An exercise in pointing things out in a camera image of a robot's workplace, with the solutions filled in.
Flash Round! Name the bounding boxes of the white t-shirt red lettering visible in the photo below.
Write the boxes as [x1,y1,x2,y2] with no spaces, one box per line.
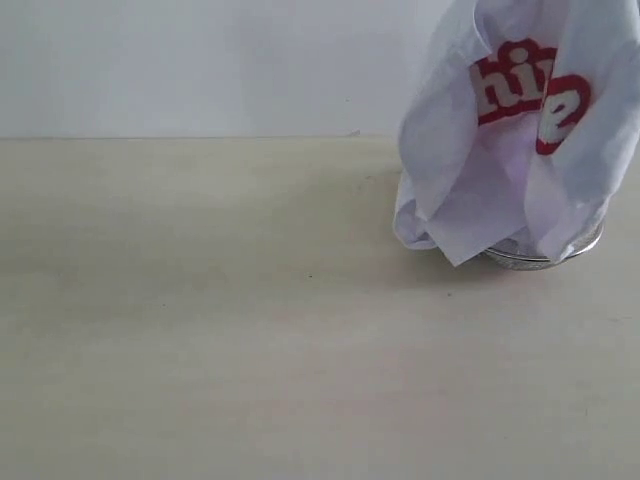
[393,1,639,265]

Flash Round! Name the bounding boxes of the metal wire mesh basket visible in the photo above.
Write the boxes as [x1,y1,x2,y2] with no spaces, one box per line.
[482,222,604,271]

